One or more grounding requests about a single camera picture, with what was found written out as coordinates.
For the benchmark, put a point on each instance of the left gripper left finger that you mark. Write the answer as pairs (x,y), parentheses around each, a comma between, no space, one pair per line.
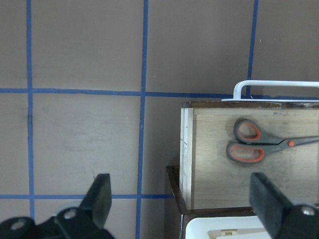
(86,221)

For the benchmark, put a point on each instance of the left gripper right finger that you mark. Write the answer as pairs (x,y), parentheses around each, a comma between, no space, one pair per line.
(281,218)

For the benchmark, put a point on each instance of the orange grey scissors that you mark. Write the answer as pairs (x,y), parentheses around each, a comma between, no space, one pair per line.
(254,144)

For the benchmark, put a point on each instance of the light wooden drawer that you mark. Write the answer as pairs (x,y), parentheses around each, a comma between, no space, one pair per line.
(209,179)

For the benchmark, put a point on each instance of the dark brown wooden cabinet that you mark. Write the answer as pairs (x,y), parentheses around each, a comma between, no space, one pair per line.
(177,216)

